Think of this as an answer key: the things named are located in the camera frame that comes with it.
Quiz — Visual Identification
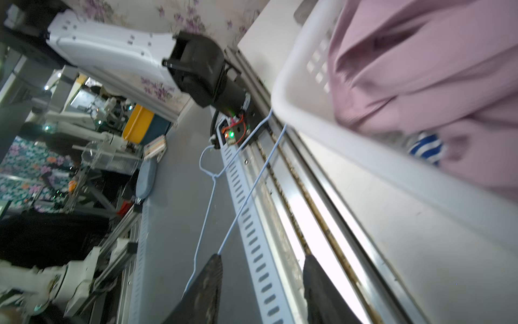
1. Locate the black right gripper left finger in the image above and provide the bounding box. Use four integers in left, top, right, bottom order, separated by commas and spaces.
163, 254, 223, 324

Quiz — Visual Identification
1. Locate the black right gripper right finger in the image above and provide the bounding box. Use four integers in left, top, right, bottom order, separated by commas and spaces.
303, 255, 361, 324

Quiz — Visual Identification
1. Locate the blue white striped tank top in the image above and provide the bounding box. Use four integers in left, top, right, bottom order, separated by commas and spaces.
408, 132, 443, 167

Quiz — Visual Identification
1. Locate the pink tank top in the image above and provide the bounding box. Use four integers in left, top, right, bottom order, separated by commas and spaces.
327, 1, 517, 199

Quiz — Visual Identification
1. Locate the light blue wire hanger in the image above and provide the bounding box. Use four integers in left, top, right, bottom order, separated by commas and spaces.
182, 109, 286, 296

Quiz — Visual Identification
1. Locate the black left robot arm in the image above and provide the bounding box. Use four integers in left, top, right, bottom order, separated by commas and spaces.
1, 1, 252, 117

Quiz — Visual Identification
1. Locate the grey round stool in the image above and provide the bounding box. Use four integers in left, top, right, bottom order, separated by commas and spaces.
136, 157, 158, 201

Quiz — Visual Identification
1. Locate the yellow bin in background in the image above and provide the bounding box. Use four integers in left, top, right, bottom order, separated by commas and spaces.
121, 105, 155, 144

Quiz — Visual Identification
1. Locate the white perforated plastic basket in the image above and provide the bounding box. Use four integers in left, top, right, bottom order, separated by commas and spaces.
271, 1, 517, 252

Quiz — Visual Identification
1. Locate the grey rectangular sponge pad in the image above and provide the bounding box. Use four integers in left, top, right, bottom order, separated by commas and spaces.
294, 0, 318, 26

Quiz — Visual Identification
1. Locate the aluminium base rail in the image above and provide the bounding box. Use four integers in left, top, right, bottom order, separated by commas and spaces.
218, 49, 427, 323

